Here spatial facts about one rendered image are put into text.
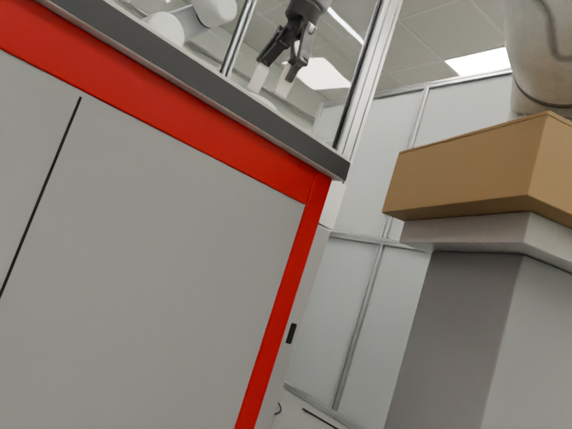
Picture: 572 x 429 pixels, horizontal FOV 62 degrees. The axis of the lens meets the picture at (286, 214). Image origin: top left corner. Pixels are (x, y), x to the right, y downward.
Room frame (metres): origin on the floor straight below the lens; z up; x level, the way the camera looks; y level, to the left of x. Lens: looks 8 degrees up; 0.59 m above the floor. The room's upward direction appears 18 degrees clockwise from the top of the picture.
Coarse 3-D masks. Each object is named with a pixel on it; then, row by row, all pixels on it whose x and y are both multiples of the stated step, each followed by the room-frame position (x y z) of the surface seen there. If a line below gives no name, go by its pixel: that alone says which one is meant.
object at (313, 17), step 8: (296, 0) 0.94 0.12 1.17; (304, 0) 0.94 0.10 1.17; (288, 8) 0.96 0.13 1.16; (296, 8) 0.94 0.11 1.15; (304, 8) 0.94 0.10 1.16; (312, 8) 0.94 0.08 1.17; (288, 16) 0.98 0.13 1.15; (296, 16) 0.96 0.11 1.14; (304, 16) 0.95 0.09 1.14; (312, 16) 0.95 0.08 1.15; (320, 16) 0.97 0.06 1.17; (288, 24) 1.00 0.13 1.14; (296, 24) 0.96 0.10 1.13; (304, 24) 0.95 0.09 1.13; (312, 24) 0.96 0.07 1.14; (288, 32) 0.98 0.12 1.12; (296, 32) 0.96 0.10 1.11; (288, 40) 0.98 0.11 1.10
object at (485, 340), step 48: (432, 240) 0.71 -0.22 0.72; (480, 240) 0.61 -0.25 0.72; (528, 240) 0.54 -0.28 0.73; (432, 288) 0.75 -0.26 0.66; (480, 288) 0.65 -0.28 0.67; (528, 288) 0.60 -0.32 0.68; (432, 336) 0.72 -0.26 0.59; (480, 336) 0.63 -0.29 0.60; (528, 336) 0.60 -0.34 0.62; (432, 384) 0.69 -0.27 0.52; (480, 384) 0.61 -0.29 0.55; (528, 384) 0.61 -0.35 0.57
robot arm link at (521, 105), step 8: (512, 72) 0.66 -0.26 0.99; (512, 80) 0.67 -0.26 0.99; (512, 88) 0.68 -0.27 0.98; (512, 96) 0.69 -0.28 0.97; (520, 96) 0.66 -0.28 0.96; (512, 104) 0.70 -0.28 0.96; (520, 104) 0.67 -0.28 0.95; (528, 104) 0.66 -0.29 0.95; (536, 104) 0.64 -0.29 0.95; (512, 112) 0.71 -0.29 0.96; (520, 112) 0.69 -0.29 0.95; (528, 112) 0.67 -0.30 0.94; (536, 112) 0.66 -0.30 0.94; (560, 112) 0.63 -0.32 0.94; (568, 112) 0.63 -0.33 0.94
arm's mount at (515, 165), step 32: (512, 128) 0.54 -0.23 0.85; (544, 128) 0.50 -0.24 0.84; (416, 160) 0.74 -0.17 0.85; (448, 160) 0.66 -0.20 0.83; (480, 160) 0.59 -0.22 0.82; (512, 160) 0.53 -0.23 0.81; (544, 160) 0.50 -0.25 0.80; (416, 192) 0.72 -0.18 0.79; (448, 192) 0.64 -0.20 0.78; (480, 192) 0.57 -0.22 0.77; (512, 192) 0.52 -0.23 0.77; (544, 192) 0.50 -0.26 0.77
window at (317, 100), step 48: (144, 0) 0.96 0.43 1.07; (192, 0) 1.03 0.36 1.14; (240, 0) 1.10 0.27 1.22; (288, 0) 1.19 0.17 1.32; (336, 0) 1.29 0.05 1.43; (192, 48) 1.06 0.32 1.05; (240, 48) 1.13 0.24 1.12; (336, 48) 1.33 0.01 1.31; (288, 96) 1.26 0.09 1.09; (336, 96) 1.37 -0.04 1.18
